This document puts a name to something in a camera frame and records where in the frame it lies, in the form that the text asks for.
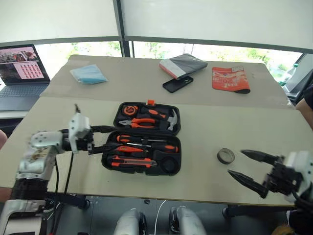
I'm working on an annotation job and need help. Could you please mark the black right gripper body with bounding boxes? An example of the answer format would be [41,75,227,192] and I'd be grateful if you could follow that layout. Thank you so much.
[261,156,303,196]

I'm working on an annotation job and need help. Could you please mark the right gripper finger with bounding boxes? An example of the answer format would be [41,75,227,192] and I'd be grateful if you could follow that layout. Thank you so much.
[240,149,279,165]
[227,170,269,199]

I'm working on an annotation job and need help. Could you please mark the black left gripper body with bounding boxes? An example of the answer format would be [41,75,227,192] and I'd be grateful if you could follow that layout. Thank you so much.
[75,126,96,156]

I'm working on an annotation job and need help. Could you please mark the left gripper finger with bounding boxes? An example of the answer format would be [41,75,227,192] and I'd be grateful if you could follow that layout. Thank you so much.
[90,125,118,134]
[88,142,123,156]

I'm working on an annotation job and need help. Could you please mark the black orange flathead screwdriver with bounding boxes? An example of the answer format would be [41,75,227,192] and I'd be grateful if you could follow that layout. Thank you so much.
[116,134,167,143]

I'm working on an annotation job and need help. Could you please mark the orange voltage tester pen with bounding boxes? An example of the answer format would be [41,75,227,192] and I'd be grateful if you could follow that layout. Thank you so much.
[114,145,149,154]

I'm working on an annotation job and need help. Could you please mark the orange black utility knife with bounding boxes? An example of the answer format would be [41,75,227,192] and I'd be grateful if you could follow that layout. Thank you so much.
[111,155,157,169]

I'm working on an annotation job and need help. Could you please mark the black orange Phillips screwdriver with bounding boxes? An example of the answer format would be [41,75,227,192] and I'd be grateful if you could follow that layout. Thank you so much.
[126,143,179,154]

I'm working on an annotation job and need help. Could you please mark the black tool case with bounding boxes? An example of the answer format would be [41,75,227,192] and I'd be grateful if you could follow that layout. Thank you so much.
[100,101,182,177]

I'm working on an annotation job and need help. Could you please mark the orange black tape measure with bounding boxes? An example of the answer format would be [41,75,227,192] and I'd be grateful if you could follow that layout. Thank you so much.
[122,104,139,116]

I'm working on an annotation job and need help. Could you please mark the blue face mask pack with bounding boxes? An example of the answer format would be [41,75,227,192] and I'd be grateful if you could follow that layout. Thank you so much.
[69,64,109,86]

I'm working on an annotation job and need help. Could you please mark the silver rounded leg shell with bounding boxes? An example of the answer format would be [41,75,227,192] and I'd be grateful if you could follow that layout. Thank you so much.
[113,209,148,235]
[169,206,206,235]

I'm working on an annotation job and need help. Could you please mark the orange snack bag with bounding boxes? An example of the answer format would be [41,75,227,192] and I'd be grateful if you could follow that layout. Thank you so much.
[211,66,251,95]

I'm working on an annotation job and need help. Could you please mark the clear plastic bottle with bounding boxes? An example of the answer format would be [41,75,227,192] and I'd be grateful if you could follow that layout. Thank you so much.
[278,63,300,87]

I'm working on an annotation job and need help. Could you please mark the black phone case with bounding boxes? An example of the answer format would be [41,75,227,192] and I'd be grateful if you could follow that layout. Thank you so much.
[162,75,195,94]

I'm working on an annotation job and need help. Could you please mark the open laptop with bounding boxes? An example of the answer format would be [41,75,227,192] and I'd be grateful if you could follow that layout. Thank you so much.
[0,44,51,112]

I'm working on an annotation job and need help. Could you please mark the grey white mailer pouch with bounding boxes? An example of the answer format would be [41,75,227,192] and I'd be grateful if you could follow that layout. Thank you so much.
[158,53,209,80]

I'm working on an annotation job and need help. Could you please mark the white roller blind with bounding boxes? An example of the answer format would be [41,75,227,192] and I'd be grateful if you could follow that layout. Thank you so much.
[120,0,313,52]
[0,0,123,44]

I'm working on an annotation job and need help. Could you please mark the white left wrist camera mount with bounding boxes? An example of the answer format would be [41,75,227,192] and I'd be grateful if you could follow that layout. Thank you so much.
[68,113,91,155]

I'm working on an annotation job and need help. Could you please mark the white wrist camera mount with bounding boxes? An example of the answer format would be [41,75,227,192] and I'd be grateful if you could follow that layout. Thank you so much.
[284,151,313,197]
[68,113,91,155]

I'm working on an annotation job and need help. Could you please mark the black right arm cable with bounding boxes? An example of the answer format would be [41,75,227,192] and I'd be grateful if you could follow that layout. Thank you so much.
[292,190,313,210]

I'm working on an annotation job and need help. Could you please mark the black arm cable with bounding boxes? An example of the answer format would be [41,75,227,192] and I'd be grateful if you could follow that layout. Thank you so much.
[292,190,313,210]
[53,103,82,205]

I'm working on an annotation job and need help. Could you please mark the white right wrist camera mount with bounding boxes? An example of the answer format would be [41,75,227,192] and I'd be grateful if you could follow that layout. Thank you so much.
[284,151,313,197]

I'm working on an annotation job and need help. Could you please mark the orange handled pliers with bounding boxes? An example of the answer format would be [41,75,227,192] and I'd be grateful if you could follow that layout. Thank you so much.
[118,117,156,129]

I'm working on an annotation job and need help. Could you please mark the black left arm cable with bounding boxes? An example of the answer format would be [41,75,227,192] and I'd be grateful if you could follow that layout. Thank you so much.
[53,103,82,205]

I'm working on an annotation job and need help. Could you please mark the claw hammer orange black handle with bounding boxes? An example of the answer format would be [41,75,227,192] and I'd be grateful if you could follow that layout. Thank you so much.
[140,105,180,131]

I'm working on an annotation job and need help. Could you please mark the white floor cable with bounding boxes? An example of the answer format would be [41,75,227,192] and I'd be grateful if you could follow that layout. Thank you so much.
[155,200,167,235]

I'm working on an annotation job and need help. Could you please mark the dark window frame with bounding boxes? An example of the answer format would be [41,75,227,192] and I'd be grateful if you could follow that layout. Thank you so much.
[0,0,313,59]

